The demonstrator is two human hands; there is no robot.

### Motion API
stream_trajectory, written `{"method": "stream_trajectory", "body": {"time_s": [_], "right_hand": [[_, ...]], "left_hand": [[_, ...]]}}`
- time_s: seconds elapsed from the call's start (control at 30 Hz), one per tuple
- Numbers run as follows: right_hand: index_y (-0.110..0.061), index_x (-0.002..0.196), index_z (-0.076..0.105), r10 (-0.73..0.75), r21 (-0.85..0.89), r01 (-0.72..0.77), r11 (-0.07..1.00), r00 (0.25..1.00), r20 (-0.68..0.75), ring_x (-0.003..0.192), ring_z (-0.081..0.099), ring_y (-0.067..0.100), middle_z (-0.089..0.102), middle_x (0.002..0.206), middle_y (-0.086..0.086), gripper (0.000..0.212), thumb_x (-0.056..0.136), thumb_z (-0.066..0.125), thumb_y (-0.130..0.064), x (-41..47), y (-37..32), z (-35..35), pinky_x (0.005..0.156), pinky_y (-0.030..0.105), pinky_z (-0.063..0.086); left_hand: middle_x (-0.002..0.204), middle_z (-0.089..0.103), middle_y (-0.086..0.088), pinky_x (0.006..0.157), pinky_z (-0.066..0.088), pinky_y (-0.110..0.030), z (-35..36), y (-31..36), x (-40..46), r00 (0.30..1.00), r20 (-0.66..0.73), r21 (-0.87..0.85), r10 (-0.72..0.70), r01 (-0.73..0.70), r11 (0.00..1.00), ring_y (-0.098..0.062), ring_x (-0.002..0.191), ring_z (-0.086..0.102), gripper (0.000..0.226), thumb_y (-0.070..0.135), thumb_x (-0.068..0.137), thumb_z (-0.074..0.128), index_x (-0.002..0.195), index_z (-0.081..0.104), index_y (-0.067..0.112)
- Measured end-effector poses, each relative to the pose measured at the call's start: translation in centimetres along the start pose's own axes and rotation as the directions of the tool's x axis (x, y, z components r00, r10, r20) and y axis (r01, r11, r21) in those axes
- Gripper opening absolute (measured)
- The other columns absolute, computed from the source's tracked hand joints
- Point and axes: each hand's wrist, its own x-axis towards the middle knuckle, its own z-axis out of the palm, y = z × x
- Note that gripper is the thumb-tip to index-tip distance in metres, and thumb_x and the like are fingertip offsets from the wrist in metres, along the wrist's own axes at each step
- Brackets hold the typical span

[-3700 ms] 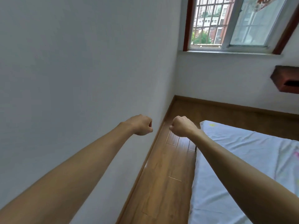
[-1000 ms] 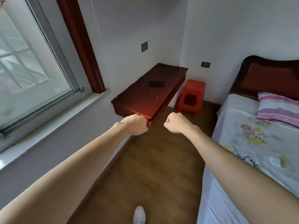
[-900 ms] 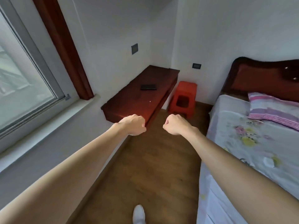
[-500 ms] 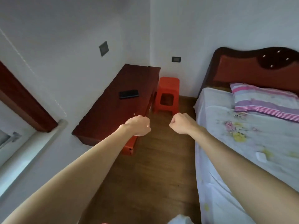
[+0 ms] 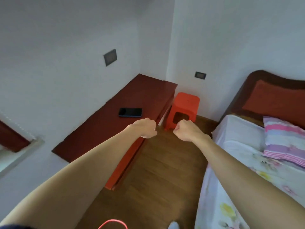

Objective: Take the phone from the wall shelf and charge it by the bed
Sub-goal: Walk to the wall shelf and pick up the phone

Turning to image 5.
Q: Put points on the person's left hand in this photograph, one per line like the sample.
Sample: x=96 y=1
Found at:
x=144 y=127

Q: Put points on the person's right hand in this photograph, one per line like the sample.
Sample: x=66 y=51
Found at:
x=189 y=131

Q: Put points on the dark blue smartphone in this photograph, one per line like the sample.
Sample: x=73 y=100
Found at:
x=130 y=112

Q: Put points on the person's left forearm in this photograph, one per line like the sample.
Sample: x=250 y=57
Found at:
x=71 y=183

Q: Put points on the person's right forearm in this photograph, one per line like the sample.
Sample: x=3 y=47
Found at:
x=238 y=176

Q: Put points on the person's right grey shoe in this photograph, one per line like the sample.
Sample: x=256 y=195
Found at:
x=172 y=225

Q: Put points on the person's dark shirt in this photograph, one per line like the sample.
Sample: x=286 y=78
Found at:
x=14 y=227

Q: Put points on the red plastic stool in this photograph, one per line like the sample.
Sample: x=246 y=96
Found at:
x=187 y=102

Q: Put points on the white floral bed sheet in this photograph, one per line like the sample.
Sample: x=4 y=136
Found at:
x=238 y=135

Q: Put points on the brown wooden headboard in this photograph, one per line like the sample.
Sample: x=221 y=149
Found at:
x=247 y=85

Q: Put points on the red headboard cushion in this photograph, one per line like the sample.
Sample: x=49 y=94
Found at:
x=276 y=102

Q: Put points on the pink striped pillow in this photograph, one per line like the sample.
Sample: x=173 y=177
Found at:
x=283 y=140

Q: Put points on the red-framed window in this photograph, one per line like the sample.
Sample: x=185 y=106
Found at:
x=14 y=140

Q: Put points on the red-brown wall-mounted desk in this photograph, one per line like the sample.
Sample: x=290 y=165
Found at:
x=107 y=126

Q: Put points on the grey wall socket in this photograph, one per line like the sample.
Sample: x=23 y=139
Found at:
x=200 y=75
x=110 y=57

